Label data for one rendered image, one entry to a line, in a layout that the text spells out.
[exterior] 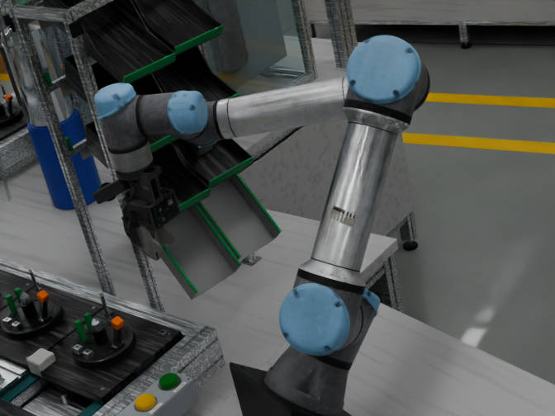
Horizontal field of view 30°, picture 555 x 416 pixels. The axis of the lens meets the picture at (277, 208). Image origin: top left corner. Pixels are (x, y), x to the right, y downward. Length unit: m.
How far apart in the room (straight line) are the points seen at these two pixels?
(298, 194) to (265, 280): 0.95
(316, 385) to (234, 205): 0.75
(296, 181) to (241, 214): 1.01
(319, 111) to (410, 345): 0.63
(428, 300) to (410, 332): 1.58
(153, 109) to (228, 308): 0.79
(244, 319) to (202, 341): 0.23
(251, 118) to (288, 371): 0.46
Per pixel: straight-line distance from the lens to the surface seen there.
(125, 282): 2.71
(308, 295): 1.68
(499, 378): 2.15
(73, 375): 2.24
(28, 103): 3.05
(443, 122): 5.15
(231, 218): 2.45
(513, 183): 4.55
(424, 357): 2.22
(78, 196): 2.42
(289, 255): 2.64
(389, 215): 3.96
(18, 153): 3.52
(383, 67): 1.69
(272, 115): 1.89
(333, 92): 1.87
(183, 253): 2.36
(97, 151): 2.34
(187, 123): 1.82
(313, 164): 3.51
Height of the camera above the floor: 2.23
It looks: 29 degrees down
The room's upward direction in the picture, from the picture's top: 13 degrees counter-clockwise
